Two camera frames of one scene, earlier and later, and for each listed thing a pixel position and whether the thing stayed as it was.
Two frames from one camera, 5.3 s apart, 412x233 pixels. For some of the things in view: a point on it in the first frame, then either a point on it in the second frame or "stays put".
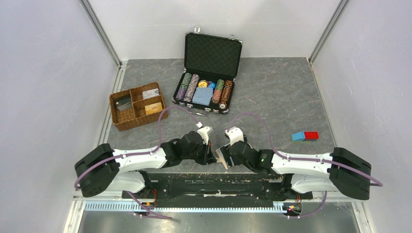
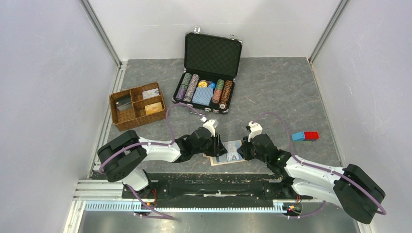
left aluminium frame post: x=88 y=8 stays put
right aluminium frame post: x=343 y=4 stays put
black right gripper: x=224 y=149 to x=243 y=150
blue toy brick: x=298 y=136 stays put
